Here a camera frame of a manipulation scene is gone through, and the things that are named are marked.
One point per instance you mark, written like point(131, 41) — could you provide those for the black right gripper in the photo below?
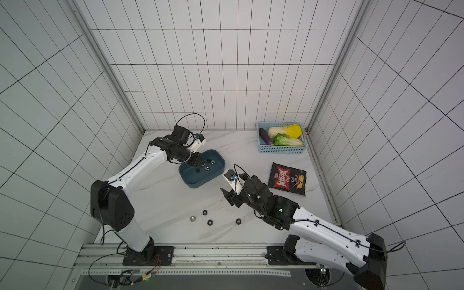
point(236, 194)

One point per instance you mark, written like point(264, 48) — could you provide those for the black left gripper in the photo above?
point(197, 157)

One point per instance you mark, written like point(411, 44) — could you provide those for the dark teal storage box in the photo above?
point(195, 179)

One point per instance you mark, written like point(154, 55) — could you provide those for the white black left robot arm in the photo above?
point(110, 199)

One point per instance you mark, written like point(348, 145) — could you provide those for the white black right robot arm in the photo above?
point(312, 239)

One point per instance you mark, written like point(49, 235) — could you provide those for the black red chips bag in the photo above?
point(287, 179)

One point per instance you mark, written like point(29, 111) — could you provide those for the purple eggplant toy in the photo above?
point(265, 137)

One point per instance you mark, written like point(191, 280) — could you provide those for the green lettuce toy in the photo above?
point(286, 140)

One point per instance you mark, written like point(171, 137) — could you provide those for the light blue perforated basket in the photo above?
point(263, 148)

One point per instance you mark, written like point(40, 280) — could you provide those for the yellow napa cabbage toy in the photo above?
point(293, 131)

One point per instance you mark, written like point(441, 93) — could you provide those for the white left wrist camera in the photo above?
point(199, 140)

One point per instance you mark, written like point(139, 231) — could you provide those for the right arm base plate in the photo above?
point(285, 255)

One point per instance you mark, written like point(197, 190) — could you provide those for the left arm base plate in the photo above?
point(153, 255)

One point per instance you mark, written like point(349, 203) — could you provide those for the aluminium mounting rail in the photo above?
point(210, 259)

